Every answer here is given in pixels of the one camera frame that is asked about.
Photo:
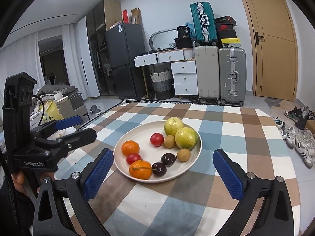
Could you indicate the checkered tablecloth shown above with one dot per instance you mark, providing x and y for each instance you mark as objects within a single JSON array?
[{"x": 197, "y": 202}]

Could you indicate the red cherry tomato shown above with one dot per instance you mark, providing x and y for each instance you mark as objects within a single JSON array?
[
  {"x": 132, "y": 158},
  {"x": 157, "y": 139}
]

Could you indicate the dark glass cabinet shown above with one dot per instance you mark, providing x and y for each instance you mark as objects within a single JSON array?
[{"x": 98, "y": 21}]

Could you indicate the teal suitcase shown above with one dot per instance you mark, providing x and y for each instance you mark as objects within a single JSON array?
[{"x": 204, "y": 23}]

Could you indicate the black refrigerator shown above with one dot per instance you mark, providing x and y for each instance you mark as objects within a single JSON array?
[{"x": 124, "y": 42}]

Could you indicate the green yellow passion fruit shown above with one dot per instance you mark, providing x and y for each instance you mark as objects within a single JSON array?
[{"x": 186, "y": 138}]

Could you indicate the brown longan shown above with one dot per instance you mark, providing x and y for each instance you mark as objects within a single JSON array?
[
  {"x": 169, "y": 141},
  {"x": 183, "y": 155}
]

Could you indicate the silver aluminium suitcase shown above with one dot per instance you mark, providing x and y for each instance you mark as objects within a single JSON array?
[{"x": 233, "y": 75}]

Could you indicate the grey slippers on floor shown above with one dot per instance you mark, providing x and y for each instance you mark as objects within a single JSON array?
[{"x": 95, "y": 110}]

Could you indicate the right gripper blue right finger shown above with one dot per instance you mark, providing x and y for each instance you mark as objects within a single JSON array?
[{"x": 240, "y": 188}]

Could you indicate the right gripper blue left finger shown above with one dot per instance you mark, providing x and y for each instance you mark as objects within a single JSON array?
[{"x": 84, "y": 186}]

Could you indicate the dark cherry with stem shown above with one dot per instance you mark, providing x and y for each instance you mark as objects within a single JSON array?
[{"x": 159, "y": 169}]

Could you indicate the yellow black box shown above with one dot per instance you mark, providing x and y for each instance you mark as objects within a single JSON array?
[{"x": 231, "y": 42}]

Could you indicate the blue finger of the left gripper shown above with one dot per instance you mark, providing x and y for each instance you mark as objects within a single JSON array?
[
  {"x": 67, "y": 122},
  {"x": 76, "y": 140}
]

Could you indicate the small orange mandarin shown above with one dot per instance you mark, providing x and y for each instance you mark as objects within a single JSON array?
[{"x": 130, "y": 147}]

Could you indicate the dark cherry small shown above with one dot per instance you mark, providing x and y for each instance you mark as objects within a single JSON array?
[{"x": 168, "y": 159}]

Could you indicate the woven laundry basket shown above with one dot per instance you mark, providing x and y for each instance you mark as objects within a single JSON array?
[{"x": 162, "y": 84}]

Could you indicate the black storage box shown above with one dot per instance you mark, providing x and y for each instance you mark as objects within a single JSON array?
[{"x": 183, "y": 40}]

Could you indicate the cream round plate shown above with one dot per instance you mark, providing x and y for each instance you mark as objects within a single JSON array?
[{"x": 151, "y": 154}]

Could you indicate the yellow bag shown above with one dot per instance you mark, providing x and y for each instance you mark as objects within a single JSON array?
[{"x": 51, "y": 112}]

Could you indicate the stack of shoe boxes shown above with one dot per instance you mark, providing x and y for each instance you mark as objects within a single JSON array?
[{"x": 225, "y": 27}]

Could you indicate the shoes on floor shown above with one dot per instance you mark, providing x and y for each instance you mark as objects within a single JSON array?
[{"x": 297, "y": 136}]

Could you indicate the wooden door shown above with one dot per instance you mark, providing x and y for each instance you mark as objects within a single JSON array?
[{"x": 274, "y": 49}]

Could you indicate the person's left hand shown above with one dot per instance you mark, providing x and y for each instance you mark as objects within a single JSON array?
[{"x": 19, "y": 178}]

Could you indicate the beige suitcase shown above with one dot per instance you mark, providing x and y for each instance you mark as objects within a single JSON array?
[{"x": 208, "y": 73}]

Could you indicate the large orange mandarin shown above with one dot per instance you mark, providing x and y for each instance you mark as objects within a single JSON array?
[{"x": 140, "y": 169}]

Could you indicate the white drawer desk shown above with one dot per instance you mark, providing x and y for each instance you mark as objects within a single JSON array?
[{"x": 183, "y": 68}]

